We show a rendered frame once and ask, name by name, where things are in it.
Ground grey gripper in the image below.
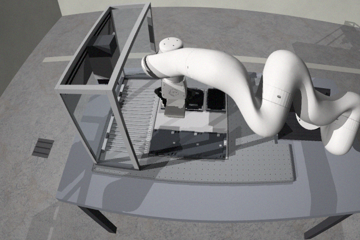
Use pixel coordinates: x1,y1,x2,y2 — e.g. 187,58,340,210
154,76,196,108

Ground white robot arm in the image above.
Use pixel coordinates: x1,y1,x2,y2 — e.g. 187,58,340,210
141,37,360,155

